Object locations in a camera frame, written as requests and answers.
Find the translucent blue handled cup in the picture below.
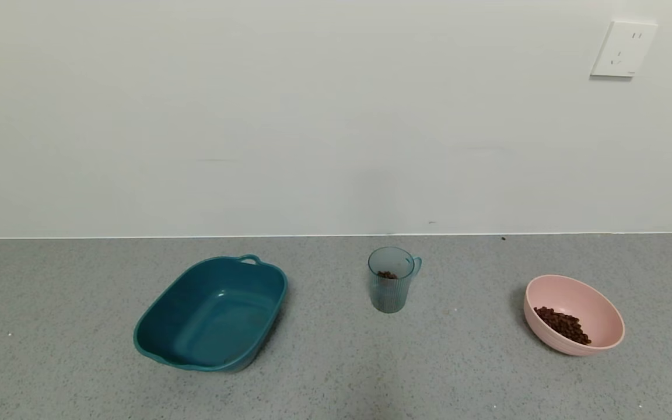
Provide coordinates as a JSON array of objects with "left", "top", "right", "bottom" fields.
[{"left": 368, "top": 246, "right": 423, "bottom": 314}]

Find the pink plastic bowl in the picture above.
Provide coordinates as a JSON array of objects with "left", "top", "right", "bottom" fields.
[{"left": 524, "top": 274, "right": 626, "bottom": 357}]

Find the teal plastic basin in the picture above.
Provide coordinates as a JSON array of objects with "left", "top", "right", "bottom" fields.
[{"left": 134, "top": 254, "right": 288, "bottom": 374}]

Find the white wall socket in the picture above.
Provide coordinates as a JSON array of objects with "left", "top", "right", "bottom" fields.
[{"left": 590, "top": 21, "right": 659, "bottom": 78}]

